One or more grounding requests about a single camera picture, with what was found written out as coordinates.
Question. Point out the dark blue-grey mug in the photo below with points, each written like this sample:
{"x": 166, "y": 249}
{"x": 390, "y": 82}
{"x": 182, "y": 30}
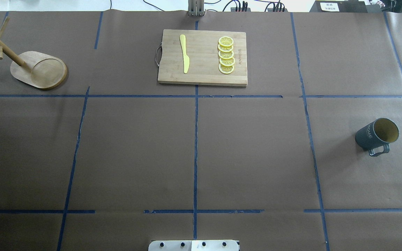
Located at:
{"x": 376, "y": 137}

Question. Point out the lemon slice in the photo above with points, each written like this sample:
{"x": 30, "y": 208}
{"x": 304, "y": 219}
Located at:
{"x": 225, "y": 41}
{"x": 226, "y": 55}
{"x": 226, "y": 69}
{"x": 225, "y": 49}
{"x": 227, "y": 62}

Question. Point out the wooden cup storage rack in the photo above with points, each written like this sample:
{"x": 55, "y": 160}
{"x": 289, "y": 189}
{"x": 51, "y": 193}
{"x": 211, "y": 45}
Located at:
{"x": 33, "y": 68}

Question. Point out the bamboo cutting board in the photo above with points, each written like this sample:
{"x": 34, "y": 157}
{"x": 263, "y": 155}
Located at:
{"x": 204, "y": 59}

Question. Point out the yellow plastic knife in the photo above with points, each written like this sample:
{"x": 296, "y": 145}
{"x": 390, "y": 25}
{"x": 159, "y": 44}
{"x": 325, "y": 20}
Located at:
{"x": 186, "y": 58}

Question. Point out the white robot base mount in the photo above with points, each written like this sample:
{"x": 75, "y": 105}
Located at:
{"x": 194, "y": 245}

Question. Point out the aluminium frame post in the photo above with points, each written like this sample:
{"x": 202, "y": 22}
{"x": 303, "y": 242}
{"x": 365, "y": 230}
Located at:
{"x": 196, "y": 8}

